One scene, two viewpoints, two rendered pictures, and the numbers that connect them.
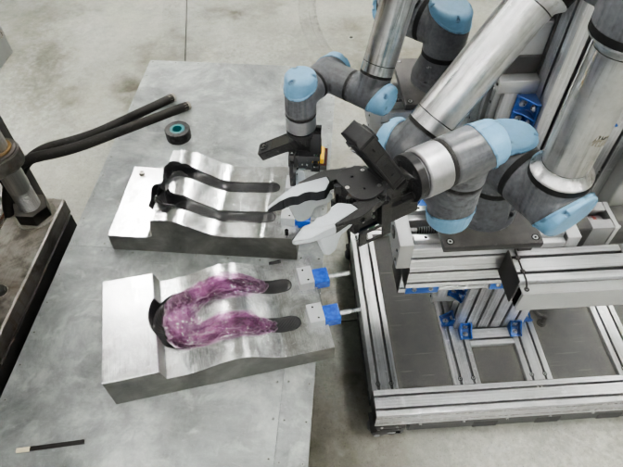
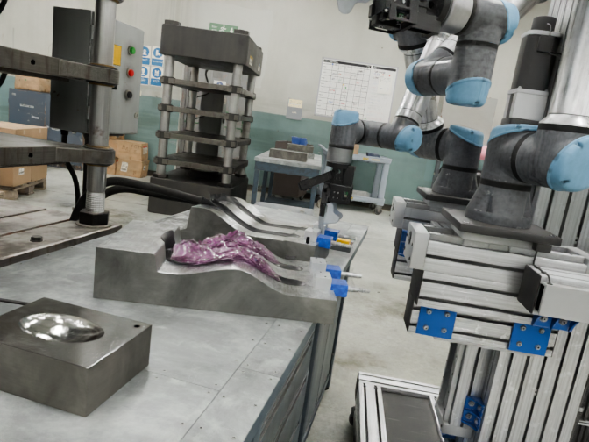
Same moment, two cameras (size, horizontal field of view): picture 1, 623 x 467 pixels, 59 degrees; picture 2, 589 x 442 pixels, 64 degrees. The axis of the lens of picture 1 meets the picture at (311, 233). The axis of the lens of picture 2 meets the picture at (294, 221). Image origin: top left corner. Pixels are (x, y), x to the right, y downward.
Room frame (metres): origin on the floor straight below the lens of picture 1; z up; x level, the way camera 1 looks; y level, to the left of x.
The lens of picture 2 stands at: (-0.36, -0.09, 1.21)
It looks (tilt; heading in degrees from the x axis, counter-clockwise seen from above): 12 degrees down; 9
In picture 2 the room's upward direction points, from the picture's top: 8 degrees clockwise
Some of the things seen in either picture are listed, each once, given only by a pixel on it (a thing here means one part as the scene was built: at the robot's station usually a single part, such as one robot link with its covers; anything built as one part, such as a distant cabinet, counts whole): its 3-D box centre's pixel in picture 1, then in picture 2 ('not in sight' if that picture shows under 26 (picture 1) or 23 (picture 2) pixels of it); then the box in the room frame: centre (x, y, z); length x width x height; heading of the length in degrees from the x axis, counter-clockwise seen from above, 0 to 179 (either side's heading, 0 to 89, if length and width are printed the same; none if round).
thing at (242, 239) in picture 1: (209, 202); (244, 228); (1.02, 0.28, 0.87); 0.50 x 0.26 x 0.14; 86
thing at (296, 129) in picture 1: (300, 119); (339, 155); (1.05, 0.03, 1.13); 0.08 x 0.08 x 0.05
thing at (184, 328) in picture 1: (217, 308); (228, 249); (0.66, 0.22, 0.90); 0.26 x 0.18 x 0.08; 103
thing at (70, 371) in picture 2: not in sight; (62, 349); (0.21, 0.32, 0.84); 0.20 x 0.15 x 0.07; 86
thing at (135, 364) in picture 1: (218, 320); (223, 267); (0.65, 0.22, 0.86); 0.50 x 0.26 x 0.11; 103
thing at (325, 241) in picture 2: (306, 219); (328, 242); (0.94, 0.01, 0.89); 0.13 x 0.05 x 0.05; 86
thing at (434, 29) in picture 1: (445, 25); (462, 146); (1.34, -0.36, 1.20); 0.13 x 0.12 x 0.14; 53
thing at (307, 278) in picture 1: (324, 277); (336, 273); (0.78, -0.03, 0.86); 0.13 x 0.05 x 0.05; 103
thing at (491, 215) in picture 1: (487, 192); (500, 201); (0.85, -0.39, 1.09); 0.15 x 0.15 x 0.10
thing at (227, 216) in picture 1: (212, 193); (250, 214); (1.01, 0.26, 0.92); 0.35 x 0.16 x 0.09; 86
